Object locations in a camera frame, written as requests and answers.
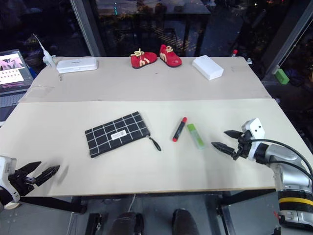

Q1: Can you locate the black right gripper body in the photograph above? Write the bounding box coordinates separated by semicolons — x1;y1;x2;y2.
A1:
232;130;253;161

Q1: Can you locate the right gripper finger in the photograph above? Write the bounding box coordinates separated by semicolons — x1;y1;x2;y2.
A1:
224;130;243;139
211;141;236;156

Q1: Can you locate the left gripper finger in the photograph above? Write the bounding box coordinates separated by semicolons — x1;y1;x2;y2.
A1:
15;161;42;177
35;164;61;187

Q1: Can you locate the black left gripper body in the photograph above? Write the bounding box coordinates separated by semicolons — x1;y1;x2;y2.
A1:
8;169;37;197

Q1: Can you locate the black grid pencil pouch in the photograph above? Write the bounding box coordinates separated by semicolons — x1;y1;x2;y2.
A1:
85;111;162;159

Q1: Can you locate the laptop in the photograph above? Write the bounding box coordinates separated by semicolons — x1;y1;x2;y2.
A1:
0;49;34;122

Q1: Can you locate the white flat case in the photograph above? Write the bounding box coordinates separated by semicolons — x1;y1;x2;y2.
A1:
56;57;99;74

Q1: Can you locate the green highlighter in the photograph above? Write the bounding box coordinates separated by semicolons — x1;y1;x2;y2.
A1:
186;123;207;150

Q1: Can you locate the red black marker pen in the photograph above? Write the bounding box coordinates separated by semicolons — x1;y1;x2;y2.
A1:
172;117;188;143

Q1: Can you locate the white rectangular box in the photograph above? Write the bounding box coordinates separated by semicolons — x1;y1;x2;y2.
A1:
191;55;224;81

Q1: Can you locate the green block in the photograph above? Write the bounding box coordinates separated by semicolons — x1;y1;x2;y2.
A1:
274;68;290;86

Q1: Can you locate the dark rounded shape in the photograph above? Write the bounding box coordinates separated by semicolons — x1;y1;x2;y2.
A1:
107;211;145;235

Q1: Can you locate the red shoe with yellow stripes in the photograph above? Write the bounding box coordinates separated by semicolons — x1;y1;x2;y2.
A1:
159;44;183;68

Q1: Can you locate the white gooseneck clamp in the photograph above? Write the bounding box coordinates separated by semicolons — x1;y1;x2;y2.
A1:
32;33;57;69

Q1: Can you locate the grey metal pillar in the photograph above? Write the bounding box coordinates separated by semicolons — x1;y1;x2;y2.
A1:
69;0;106;57
265;0;313;75

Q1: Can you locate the red shoe with laces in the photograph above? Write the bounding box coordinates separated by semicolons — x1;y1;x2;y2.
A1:
130;48;158;70

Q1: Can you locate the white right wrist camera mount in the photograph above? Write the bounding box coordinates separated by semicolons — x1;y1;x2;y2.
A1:
241;117;266;162

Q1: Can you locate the black table frame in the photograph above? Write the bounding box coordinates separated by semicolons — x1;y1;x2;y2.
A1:
19;189;281;235

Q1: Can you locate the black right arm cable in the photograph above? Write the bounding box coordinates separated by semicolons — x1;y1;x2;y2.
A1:
249;139;313;181

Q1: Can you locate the white hanging cable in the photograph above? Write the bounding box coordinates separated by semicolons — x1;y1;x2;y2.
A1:
126;194;137;212

